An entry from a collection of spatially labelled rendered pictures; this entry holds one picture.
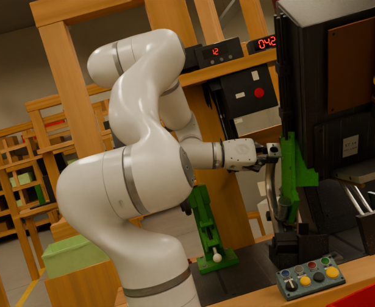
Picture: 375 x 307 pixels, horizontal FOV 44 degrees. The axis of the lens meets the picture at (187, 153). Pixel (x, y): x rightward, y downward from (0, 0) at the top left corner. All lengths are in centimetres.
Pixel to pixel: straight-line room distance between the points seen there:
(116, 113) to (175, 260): 29
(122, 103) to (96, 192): 21
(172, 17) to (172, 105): 52
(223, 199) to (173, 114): 52
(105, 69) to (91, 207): 40
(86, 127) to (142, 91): 80
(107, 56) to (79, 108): 66
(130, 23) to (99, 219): 1097
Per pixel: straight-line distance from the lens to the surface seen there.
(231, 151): 143
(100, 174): 75
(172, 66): 103
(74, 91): 172
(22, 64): 1171
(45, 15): 178
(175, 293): 79
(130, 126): 85
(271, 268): 143
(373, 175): 126
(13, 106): 1165
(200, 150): 141
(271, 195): 152
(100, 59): 108
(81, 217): 77
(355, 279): 125
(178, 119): 131
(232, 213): 173
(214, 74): 159
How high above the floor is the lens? 137
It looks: 3 degrees down
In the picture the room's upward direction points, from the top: 16 degrees counter-clockwise
